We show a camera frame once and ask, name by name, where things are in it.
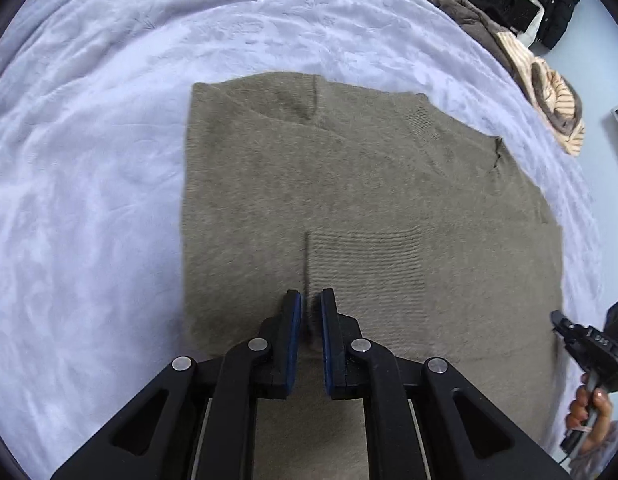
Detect lavender plush bed blanket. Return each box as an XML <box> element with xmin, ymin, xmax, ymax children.
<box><xmin>0</xmin><ymin>0</ymin><xmax>604</xmax><ymax>479</ymax></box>

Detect brown and striped clothes pile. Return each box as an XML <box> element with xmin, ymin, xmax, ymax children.
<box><xmin>426</xmin><ymin>0</ymin><xmax>586</xmax><ymax>156</ymax></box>

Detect olive green knit sweater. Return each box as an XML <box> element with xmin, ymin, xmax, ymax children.
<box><xmin>180</xmin><ymin>71</ymin><xmax>565</xmax><ymax>480</ymax></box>

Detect person's right hand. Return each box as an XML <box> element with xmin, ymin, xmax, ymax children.
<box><xmin>562</xmin><ymin>372</ymin><xmax>618</xmax><ymax>456</ymax></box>

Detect black garment on floor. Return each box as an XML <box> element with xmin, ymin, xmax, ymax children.
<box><xmin>468</xmin><ymin>0</ymin><xmax>580</xmax><ymax>50</ymax></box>

